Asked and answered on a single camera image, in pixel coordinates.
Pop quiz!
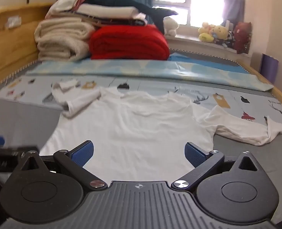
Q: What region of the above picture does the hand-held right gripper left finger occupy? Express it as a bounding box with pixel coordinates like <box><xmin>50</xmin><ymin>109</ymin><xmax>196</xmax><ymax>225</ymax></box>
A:
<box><xmin>14</xmin><ymin>140</ymin><xmax>108</xmax><ymax>191</ymax></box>

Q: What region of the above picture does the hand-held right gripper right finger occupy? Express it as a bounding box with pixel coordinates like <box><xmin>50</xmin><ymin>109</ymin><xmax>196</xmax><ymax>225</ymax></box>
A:
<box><xmin>171</xmin><ymin>142</ymin><xmax>263</xmax><ymax>191</ymax></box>

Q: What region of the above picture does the white long-sleeve shirt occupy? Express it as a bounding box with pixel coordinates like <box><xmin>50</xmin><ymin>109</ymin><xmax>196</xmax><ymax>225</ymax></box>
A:
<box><xmin>39</xmin><ymin>80</ymin><xmax>282</xmax><ymax>184</ymax></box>

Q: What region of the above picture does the grey bed sheet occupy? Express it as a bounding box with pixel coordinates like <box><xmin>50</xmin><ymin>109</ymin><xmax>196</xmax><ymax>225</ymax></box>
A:
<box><xmin>0</xmin><ymin>95</ymin><xmax>282</xmax><ymax>229</ymax></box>

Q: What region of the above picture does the wooden headboard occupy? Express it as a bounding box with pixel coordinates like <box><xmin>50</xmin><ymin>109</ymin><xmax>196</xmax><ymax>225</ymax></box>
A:
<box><xmin>0</xmin><ymin>3</ymin><xmax>53</xmax><ymax>89</ymax></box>

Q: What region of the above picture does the light blue quilt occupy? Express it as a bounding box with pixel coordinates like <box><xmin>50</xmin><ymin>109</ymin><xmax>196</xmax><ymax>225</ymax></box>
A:
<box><xmin>27</xmin><ymin>52</ymin><xmax>273</xmax><ymax>91</ymax></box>

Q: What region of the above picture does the cream folded blanket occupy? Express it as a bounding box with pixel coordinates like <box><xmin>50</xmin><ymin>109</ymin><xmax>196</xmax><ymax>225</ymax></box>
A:
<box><xmin>34</xmin><ymin>17</ymin><xmax>96</xmax><ymax>61</ymax></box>

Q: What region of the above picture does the red folded blanket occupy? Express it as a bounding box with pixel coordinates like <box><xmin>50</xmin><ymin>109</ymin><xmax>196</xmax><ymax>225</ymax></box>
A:
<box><xmin>88</xmin><ymin>24</ymin><xmax>171</xmax><ymax>61</ymax></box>

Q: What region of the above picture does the black and white plush toy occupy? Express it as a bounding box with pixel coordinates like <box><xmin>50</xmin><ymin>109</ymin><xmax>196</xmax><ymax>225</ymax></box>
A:
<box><xmin>223</xmin><ymin>30</ymin><xmax>235</xmax><ymax>48</ymax></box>

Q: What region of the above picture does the yellow plush toy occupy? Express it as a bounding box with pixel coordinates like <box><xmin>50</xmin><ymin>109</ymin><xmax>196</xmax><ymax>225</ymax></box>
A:
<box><xmin>198</xmin><ymin>21</ymin><xmax>228</xmax><ymax>43</ymax></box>

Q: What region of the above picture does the red cushion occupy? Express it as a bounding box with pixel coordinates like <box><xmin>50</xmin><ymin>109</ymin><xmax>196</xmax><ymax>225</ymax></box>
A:
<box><xmin>234</xmin><ymin>21</ymin><xmax>252</xmax><ymax>54</ymax></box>

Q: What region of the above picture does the white folded towel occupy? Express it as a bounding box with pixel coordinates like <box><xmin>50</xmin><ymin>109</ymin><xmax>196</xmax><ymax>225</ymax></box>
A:
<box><xmin>76</xmin><ymin>3</ymin><xmax>139</xmax><ymax>19</ymax></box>

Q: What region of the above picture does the window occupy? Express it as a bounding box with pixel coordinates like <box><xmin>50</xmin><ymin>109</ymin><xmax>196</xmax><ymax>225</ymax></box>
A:
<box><xmin>153</xmin><ymin>0</ymin><xmax>227</xmax><ymax>28</ymax></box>

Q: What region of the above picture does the teal garment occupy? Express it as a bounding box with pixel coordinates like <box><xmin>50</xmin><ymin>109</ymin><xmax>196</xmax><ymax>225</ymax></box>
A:
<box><xmin>85</xmin><ymin>0</ymin><xmax>179</xmax><ymax>17</ymax></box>

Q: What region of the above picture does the purple curtain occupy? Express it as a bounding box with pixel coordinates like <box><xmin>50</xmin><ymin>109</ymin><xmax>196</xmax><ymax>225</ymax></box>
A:
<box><xmin>223</xmin><ymin>0</ymin><xmax>245</xmax><ymax>27</ymax></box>

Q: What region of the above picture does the wooden bed side rail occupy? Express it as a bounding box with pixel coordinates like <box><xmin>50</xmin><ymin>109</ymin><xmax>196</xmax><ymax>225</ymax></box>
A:
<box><xmin>236</xmin><ymin>60</ymin><xmax>282</xmax><ymax>120</ymax></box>

